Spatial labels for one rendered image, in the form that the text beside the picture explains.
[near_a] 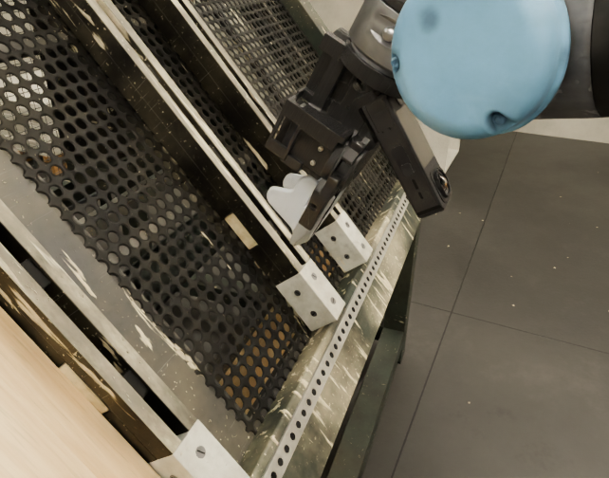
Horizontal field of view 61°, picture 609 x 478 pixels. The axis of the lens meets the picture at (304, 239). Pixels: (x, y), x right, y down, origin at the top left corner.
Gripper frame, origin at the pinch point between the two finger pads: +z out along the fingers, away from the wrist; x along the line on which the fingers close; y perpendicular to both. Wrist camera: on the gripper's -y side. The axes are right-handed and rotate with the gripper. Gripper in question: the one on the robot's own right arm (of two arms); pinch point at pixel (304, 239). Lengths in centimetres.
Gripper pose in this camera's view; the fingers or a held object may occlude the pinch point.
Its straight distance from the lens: 54.2
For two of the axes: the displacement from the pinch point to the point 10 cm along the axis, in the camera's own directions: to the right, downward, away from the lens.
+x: -4.3, 4.5, -7.8
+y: -8.0, -5.9, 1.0
